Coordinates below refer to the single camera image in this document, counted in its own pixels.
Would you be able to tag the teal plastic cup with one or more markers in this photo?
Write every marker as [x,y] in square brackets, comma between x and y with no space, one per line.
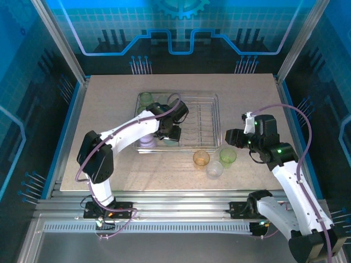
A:
[170,142]

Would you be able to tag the purple plastic cup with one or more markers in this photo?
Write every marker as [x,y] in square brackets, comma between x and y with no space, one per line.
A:
[148,142]

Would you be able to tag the pale green plastic cup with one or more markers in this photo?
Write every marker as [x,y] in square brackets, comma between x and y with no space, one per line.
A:
[163,100]

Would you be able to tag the clear dimpled plastic cup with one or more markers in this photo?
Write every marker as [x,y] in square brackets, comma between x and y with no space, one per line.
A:
[214,169]

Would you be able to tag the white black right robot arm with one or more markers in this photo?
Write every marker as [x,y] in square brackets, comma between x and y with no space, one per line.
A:
[296,191]

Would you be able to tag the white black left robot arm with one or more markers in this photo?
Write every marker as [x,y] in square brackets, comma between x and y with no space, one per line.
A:
[129,134]

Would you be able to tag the small green plastic cup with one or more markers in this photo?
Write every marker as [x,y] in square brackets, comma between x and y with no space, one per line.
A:
[227,156]

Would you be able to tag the orange plastic cup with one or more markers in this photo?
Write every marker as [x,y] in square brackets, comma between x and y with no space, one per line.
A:
[201,158]

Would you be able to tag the black controller box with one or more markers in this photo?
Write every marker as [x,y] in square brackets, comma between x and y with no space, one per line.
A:
[255,230]

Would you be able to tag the small controller board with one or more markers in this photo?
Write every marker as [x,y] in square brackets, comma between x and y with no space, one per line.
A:
[104,223]

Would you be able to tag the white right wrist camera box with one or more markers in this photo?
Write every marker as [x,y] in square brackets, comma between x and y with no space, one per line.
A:
[249,123]

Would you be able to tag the blue edged side frame rail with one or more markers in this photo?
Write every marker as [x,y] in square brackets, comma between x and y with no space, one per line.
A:
[296,123]
[68,123]

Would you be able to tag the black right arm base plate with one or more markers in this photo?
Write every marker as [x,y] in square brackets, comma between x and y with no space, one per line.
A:
[237,210]

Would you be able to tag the aluminium frame cross rail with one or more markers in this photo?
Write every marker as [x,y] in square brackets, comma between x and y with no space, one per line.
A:
[178,205]

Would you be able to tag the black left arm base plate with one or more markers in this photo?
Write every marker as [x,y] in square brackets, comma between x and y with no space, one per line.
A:
[123,210]

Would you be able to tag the aluminium frame post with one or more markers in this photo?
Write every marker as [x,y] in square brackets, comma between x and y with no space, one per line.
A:
[295,41]
[59,41]

